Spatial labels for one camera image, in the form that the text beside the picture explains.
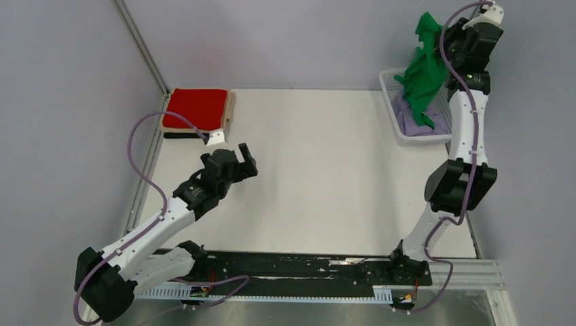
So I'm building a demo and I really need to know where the green t shirt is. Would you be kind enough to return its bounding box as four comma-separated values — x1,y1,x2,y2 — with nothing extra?
395,12,448,128

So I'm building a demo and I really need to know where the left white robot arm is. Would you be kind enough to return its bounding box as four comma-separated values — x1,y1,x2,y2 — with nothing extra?
73,143,258,325

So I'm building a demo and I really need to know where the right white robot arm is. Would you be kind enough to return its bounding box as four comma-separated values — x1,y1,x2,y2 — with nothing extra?
387,11,503,284

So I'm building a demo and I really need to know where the folded red t shirt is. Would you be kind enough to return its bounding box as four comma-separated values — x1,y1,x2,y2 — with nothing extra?
167,88,230,133

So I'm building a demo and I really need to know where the folded black t shirt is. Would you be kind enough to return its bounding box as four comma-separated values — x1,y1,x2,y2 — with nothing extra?
163,132,209,139

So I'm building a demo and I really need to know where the white plastic basket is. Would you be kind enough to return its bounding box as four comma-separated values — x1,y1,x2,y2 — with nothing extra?
379,69,452,146

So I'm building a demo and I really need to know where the purple t shirt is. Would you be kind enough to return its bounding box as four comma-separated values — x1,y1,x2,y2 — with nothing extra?
390,92,451,137

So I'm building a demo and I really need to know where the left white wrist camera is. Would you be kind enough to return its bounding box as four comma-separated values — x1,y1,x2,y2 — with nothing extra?
206,129,227,147

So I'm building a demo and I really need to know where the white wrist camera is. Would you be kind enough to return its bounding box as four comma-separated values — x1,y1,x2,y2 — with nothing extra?
206,129,227,147
463,1,504,29

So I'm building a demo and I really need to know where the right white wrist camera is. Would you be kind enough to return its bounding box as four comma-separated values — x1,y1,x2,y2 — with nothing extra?
463,1,504,29

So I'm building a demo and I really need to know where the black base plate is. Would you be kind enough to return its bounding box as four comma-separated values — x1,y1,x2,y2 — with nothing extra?
182,251,432,298

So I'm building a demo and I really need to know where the white slotted cable duct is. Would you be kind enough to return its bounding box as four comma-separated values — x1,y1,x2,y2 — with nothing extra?
134,283,393,304

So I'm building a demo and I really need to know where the aluminium rail frame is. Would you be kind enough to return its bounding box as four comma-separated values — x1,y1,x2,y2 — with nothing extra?
134,259,504,311

